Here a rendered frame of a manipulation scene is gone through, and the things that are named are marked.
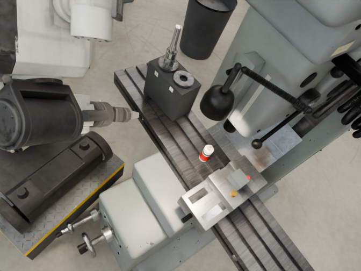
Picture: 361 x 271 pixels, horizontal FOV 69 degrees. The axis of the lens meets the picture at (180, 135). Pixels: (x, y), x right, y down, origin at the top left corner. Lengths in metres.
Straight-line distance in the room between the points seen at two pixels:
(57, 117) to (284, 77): 0.47
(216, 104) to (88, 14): 0.29
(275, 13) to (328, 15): 0.17
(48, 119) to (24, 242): 1.09
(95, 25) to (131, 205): 0.90
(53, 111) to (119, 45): 2.45
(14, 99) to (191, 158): 0.78
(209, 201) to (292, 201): 1.55
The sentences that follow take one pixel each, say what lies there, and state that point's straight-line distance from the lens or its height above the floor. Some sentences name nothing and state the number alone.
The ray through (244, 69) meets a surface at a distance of 0.53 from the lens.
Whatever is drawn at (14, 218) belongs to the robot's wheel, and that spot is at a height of 0.58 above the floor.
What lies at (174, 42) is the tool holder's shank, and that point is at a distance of 1.09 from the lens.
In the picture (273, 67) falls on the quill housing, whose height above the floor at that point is 1.55.
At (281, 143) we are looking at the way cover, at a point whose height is 1.02.
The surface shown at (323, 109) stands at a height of 1.59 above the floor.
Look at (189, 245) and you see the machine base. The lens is 1.79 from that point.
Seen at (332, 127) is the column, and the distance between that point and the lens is 1.16.
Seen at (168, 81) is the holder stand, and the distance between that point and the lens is 1.11.
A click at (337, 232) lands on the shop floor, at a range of 2.67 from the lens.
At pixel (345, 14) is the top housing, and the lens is 0.41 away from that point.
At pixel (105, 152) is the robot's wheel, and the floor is 0.56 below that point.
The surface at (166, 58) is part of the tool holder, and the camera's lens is 1.13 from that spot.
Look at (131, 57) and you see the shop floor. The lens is 2.86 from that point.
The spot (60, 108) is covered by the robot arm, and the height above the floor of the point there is 1.44.
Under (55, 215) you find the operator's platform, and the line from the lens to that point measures 1.58.
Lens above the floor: 1.90
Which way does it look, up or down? 55 degrees down
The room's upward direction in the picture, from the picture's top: 24 degrees clockwise
